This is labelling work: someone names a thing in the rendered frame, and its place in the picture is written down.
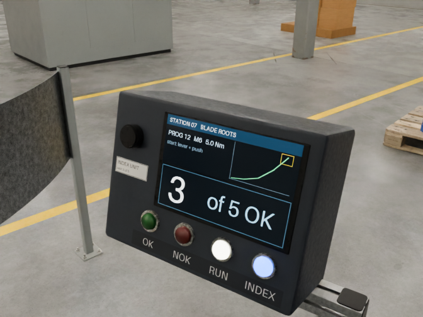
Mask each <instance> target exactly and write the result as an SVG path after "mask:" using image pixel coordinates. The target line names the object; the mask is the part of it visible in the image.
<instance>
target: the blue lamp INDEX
mask: <svg viewBox="0 0 423 317"><path fill-rule="evenodd" d="M252 269H253V271H254V273H255V274H256V275H257V276H258V277H260V278H262V279H270V278H272V277H273V276H274V275H275V273H276V270H277V266H276V262H275V261H274V259H273V258H272V256H270V255H269V254H267V253H259V254H257V255H256V256H255V257H254V258H253V259H252Z"/></svg>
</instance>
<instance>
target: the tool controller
mask: <svg viewBox="0 0 423 317"><path fill-rule="evenodd" d="M354 137H355V130H354V129H353V128H351V127H349V126H343V125H337V124H333V123H328V122H324V121H318V120H312V119H308V118H302V117H299V116H293V115H289V114H283V113H277V112H274V111H268V110H264V109H258V108H252V107H248V106H243V105H239V104H233V103H227V102H223V101H217V100H214V99H208V98H204V97H198V96H192V95H189V94H183V93H179V92H173V91H136V90H123V91H120V93H119V100H118V112H117V119H116V131H115V144H114V151H113V163H112V170H111V182H110V194H109V201H108V213H107V220H106V235H107V236H109V237H111V238H113V239H115V240H118V241H119V242H122V243H124V244H127V245H129V246H131V247H133V248H136V249H138V250H140V251H142V252H145V253H147V254H149V255H151V256H153V257H156V258H158V259H161V260H163V261H165V262H167V263H169V264H171V265H174V266H176V267H179V268H180V269H183V270H185V271H187V272H190V273H192V274H194V275H197V276H198V277H201V278H203V279H205V280H208V281H210V282H212V283H214V284H216V285H219V286H221V287H224V288H226V289H228V290H229V291H232V292H234V293H237V294H239V295H241V296H244V297H245V298H248V299H250V300H252V301H255V302H257V303H259V304H261V305H263V306H266V307H268V308H271V309H273V310H275V311H277V312H279V313H282V314H284V315H287V316H290V315H292V314H293V312H294V311H295V310H296V309H297V308H298V307H299V305H301V303H302V302H304V300H305V299H306V298H307V297H308V296H309V294H310V293H311V292H312V291H313V290H314V289H315V288H316V287H317V286H318V284H319V283H320V281H321V280H322V279H323V278H324V273H325V268H326V265H327V259H328V256H329V250H330V245H331V241H332V236H333V233H334V228H335V224H336V219H337V214H338V210H339V205H340V201H341V196H342V191H343V187H344V182H345V179H346V174H347V168H348V165H349V159H350V156H351V150H352V147H353V142H354ZM162 163H166V164H169V165H173V166H176V167H180V168H182V169H186V170H190V171H192V172H196V173H198V180H197V185H196V194H195V201H194V206H193V215H192V216H189V215H187V214H184V213H181V212H179V211H176V210H173V209H170V208H167V207H165V206H162V205H160V204H157V198H158V193H159V183H160V178H161V168H162ZM148 209H150V210H153V211H155V212H156V213H157V215H158V217H159V221H160V225H159V228H158V229H157V230H156V231H154V232H148V231H146V230H145V229H144V228H143V226H142V224H141V215H142V213H143V212H144V211H146V210H148ZM180 223H187V224H189V225H190V226H191V227H192V229H193V230H194V233H195V240H194V242H193V243H192V244H191V245H189V246H182V245H180V244H179V243H178V242H177V241H176V239H175V237H174V229H175V227H176V226H177V225H178V224H180ZM218 237H224V238H226V239H228V240H229V241H230V242H231V244H232V246H233V248H234V254H233V256H232V258H231V259H230V260H228V261H226V262H221V261H218V260H217V259H216V258H215V257H214V256H213V254H212V251H211V245H212V242H213V241H214V239H216V238H218ZM259 253H267V254H269V255H270V256H272V258H273V259H274V261H275V262H276V266H277V270H276V273H275V275H274V276H273V277H272V278H270V279H262V278H260V277H258V276H257V275H256V274H255V273H254V271H253V269H252V259H253V258H254V257H255V256H256V255H257V254H259Z"/></svg>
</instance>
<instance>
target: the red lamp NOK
mask: <svg viewBox="0 0 423 317"><path fill-rule="evenodd" d="M174 237H175V239H176V241H177V242H178V243H179V244H180V245H182V246H189V245H191V244H192V243H193V242H194V240H195V233H194V230H193V229H192V227H191V226H190V225H189V224H187V223H180V224H178V225H177V226H176V227H175V229H174Z"/></svg>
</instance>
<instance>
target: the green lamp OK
mask: <svg viewBox="0 0 423 317"><path fill-rule="evenodd" d="M141 224H142V226H143V228H144V229H145V230H146V231H148V232H154V231H156V230H157V229H158V228H159V225H160V221H159V217H158V215H157V213H156V212H155V211H153V210H150V209H148V210H146V211H144V212H143V213H142V215H141Z"/></svg>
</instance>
